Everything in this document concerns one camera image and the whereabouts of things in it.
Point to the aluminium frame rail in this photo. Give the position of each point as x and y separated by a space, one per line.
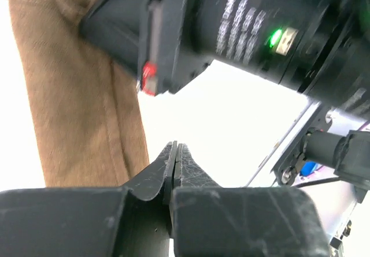
335 200

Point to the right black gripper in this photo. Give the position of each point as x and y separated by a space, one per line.
319 48

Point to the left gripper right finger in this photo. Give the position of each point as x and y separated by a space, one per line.
209 220

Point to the brown cloth napkin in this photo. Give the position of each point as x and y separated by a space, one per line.
84 107

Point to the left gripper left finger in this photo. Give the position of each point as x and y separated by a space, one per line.
130 220

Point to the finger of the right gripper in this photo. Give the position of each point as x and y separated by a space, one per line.
120 28

